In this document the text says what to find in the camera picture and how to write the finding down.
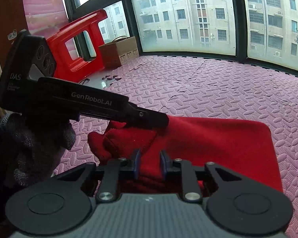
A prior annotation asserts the green window frame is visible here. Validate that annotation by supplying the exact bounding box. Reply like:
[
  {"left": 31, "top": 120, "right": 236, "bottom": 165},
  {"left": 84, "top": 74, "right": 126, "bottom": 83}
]
[{"left": 64, "top": 0, "right": 298, "bottom": 75}]

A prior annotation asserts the brown wooden cabinet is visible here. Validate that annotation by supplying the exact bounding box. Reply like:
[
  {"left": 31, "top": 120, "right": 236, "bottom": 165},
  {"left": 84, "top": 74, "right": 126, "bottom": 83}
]
[{"left": 0, "top": 0, "right": 31, "bottom": 85}]

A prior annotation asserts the red plastic stool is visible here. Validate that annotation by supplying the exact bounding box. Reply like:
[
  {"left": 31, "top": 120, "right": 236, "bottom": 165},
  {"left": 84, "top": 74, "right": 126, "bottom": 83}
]
[{"left": 47, "top": 9, "right": 107, "bottom": 83}]

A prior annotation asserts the brown cardboard box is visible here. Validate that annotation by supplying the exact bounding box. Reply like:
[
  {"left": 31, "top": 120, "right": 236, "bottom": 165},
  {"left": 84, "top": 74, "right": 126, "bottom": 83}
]
[{"left": 98, "top": 36, "right": 139, "bottom": 69}]

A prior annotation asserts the pink foam floor mat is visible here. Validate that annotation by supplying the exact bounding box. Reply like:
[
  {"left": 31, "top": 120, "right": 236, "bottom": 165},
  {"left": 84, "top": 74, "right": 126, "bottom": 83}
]
[{"left": 52, "top": 54, "right": 298, "bottom": 238}]

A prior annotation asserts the left black gloved hand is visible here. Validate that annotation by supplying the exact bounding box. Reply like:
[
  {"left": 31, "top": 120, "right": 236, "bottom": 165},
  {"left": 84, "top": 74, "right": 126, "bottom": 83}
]
[{"left": 0, "top": 113, "right": 76, "bottom": 192}]

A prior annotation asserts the red knit sweater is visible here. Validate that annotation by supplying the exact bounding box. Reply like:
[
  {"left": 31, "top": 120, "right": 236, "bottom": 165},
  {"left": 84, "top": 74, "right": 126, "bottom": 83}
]
[{"left": 88, "top": 116, "right": 283, "bottom": 193}]

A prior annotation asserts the pink curtain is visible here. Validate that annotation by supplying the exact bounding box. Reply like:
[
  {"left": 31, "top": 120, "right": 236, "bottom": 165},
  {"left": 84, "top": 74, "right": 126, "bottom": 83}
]
[{"left": 23, "top": 0, "right": 69, "bottom": 38}]

